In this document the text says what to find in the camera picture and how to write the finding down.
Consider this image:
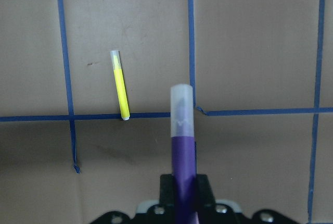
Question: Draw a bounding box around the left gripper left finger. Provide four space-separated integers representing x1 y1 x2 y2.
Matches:
159 174 175 207

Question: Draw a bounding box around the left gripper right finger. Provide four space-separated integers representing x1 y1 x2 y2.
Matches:
195 174 215 207

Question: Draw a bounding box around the purple pen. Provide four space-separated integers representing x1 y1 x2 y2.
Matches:
171 84 199 223

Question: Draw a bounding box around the yellow pen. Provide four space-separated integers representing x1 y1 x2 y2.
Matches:
110 50 130 121

